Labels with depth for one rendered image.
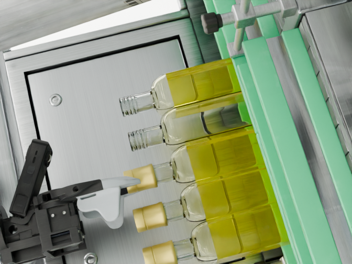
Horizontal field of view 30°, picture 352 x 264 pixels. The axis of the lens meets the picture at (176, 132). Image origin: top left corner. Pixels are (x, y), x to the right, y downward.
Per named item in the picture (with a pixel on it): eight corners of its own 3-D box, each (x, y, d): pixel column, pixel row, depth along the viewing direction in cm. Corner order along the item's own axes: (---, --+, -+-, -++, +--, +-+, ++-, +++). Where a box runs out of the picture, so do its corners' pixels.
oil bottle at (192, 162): (300, 123, 101) (166, 158, 99) (307, 111, 96) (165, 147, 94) (312, 157, 99) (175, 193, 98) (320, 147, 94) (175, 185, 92)
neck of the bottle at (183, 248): (188, 239, 94) (156, 248, 94) (188, 235, 91) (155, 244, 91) (194, 260, 93) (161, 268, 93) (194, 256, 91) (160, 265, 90)
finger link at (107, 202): (149, 212, 92) (86, 231, 93) (138, 173, 94) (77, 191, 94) (144, 209, 89) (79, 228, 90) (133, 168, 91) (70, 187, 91)
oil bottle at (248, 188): (312, 159, 99) (176, 195, 98) (320, 148, 94) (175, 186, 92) (325, 194, 98) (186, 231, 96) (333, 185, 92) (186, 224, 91)
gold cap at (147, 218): (162, 204, 96) (132, 211, 96) (161, 199, 93) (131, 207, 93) (168, 227, 95) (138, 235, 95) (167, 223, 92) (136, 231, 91)
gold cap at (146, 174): (152, 166, 98) (123, 174, 98) (151, 160, 94) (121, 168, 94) (158, 189, 97) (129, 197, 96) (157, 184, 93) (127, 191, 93)
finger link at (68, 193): (109, 195, 94) (53, 212, 94) (107, 183, 94) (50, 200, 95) (100, 188, 89) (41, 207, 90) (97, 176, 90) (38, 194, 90)
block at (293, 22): (325, 13, 97) (280, 24, 97) (340, -22, 88) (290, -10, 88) (333, 34, 96) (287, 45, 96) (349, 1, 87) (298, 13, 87)
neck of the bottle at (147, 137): (158, 128, 99) (128, 135, 99) (157, 121, 96) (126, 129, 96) (163, 146, 98) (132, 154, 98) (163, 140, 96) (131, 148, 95)
